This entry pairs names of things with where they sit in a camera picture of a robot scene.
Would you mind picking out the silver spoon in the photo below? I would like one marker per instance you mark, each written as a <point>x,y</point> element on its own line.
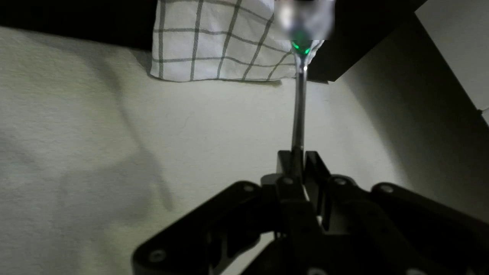
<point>307,25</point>

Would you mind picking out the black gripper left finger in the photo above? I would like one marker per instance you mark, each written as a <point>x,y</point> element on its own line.
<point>213,236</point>

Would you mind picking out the white checkered dish towel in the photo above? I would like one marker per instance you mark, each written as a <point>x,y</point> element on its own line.
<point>229,40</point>

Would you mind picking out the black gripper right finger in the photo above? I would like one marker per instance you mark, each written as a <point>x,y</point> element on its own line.
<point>400,231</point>

